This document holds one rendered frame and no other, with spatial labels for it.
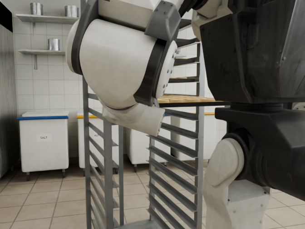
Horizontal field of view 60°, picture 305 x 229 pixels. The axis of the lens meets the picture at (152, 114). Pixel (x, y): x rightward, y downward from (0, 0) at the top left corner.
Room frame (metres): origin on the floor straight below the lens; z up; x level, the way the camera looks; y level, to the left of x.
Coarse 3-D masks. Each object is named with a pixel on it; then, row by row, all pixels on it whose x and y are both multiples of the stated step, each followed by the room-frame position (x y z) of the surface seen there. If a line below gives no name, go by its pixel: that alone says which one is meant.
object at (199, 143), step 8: (200, 48) 1.25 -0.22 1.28; (200, 56) 1.25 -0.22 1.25; (200, 64) 1.25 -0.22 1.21; (200, 72) 1.25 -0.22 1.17; (200, 80) 1.25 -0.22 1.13; (200, 88) 1.25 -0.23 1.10; (200, 96) 1.25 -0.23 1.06; (200, 112) 1.25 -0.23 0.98; (200, 120) 1.25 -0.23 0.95; (200, 128) 1.25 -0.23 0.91; (200, 136) 1.25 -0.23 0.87; (200, 144) 1.25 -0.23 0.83; (200, 152) 1.25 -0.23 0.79; (200, 160) 1.25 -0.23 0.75; (200, 168) 1.25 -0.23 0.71; (200, 176) 1.25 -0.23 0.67; (200, 184) 1.25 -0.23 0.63; (200, 192) 1.25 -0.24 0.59; (200, 200) 1.25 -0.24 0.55; (200, 208) 1.25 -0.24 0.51; (200, 216) 1.25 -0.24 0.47; (200, 224) 1.25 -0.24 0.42
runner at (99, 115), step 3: (90, 108) 1.59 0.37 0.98; (90, 111) 1.59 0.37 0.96; (93, 111) 1.48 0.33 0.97; (96, 111) 1.40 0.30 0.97; (93, 114) 1.48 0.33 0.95; (96, 114) 1.41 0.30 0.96; (99, 114) 1.32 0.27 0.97; (102, 114) 1.26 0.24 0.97; (99, 117) 1.33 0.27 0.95; (102, 117) 1.26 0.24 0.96
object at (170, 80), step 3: (171, 78) 1.22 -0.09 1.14; (174, 78) 1.22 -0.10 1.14; (177, 78) 1.23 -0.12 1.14; (168, 81) 1.21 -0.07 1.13; (171, 81) 1.22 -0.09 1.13; (174, 81) 1.22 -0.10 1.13; (177, 81) 1.23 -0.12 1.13; (180, 81) 1.24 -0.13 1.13; (183, 81) 1.24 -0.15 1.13; (186, 81) 1.25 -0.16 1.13; (189, 81) 1.25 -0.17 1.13; (192, 81) 1.26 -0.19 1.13
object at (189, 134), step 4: (164, 124) 1.60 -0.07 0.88; (168, 124) 1.54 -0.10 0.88; (164, 128) 1.56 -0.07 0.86; (168, 128) 1.54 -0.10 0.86; (172, 128) 1.49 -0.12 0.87; (176, 128) 1.45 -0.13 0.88; (180, 128) 1.41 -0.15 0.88; (176, 132) 1.42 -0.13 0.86; (180, 132) 1.41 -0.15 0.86; (184, 132) 1.37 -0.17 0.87; (188, 132) 1.33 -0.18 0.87; (192, 132) 1.29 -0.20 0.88; (196, 132) 1.26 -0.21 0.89; (188, 136) 1.30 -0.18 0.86; (192, 136) 1.29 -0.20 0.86; (196, 136) 1.26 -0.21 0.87
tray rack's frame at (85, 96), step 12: (84, 0) 1.65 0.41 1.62; (84, 84) 1.64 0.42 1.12; (84, 96) 1.64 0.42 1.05; (84, 108) 1.64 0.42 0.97; (84, 120) 1.64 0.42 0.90; (84, 132) 1.64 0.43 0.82; (120, 132) 1.75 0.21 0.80; (84, 144) 1.64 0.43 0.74; (120, 144) 1.75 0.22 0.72; (84, 156) 1.66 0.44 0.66; (120, 156) 1.75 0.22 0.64; (120, 168) 1.75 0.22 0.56; (120, 180) 1.75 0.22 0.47; (120, 192) 1.75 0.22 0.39; (120, 204) 1.75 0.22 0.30; (120, 216) 1.75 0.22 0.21; (120, 228) 1.71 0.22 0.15; (132, 228) 1.71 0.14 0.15; (144, 228) 1.71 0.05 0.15; (156, 228) 1.71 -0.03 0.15
